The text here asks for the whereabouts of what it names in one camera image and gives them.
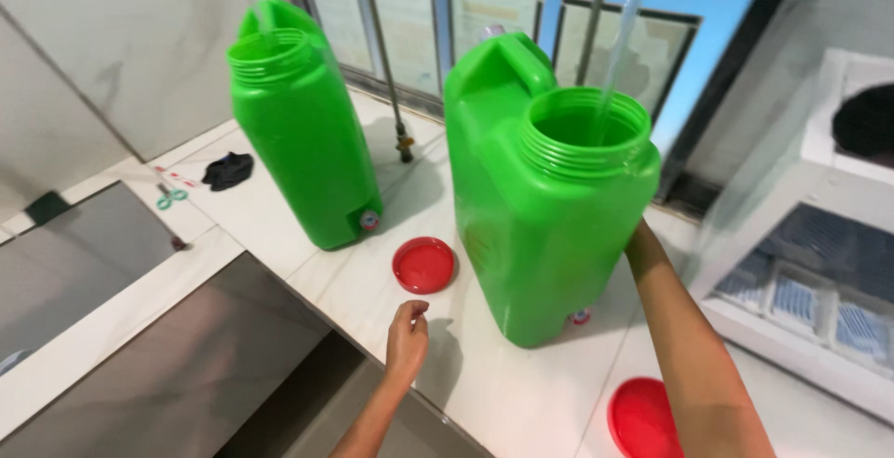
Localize person's right hand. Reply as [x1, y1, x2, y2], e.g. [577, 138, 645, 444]
[623, 216, 662, 263]

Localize person's left hand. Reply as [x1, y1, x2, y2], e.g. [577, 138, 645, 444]
[384, 299, 430, 391]

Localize large green plastic jerrycan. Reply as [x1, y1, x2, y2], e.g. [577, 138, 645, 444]
[443, 31, 662, 349]

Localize red round plastic lid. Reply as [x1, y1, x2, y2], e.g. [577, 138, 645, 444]
[392, 236, 456, 296]
[607, 377, 686, 458]

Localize steel sink basin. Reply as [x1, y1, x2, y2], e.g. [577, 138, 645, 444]
[213, 331, 493, 458]
[0, 182, 179, 377]
[0, 251, 332, 458]

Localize white shelf cabinet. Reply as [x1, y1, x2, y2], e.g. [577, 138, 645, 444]
[688, 47, 894, 425]

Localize plain metal pipe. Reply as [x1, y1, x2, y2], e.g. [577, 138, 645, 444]
[576, 0, 616, 88]

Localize black crumpled cloth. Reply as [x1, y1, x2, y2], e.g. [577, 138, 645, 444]
[202, 151, 255, 192]

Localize window with framed notices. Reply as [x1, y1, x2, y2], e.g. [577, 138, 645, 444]
[278, 0, 811, 218]

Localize metal pipe with brass valve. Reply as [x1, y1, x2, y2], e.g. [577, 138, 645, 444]
[357, 0, 415, 164]

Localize red white paper strip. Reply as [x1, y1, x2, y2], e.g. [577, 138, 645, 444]
[154, 165, 198, 189]

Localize dark square sponge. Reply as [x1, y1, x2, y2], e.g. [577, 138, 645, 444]
[24, 190, 73, 227]

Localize clear water hose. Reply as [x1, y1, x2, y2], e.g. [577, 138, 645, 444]
[592, 0, 656, 145]

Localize green handled scissors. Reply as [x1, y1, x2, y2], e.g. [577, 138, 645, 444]
[156, 182, 190, 211]

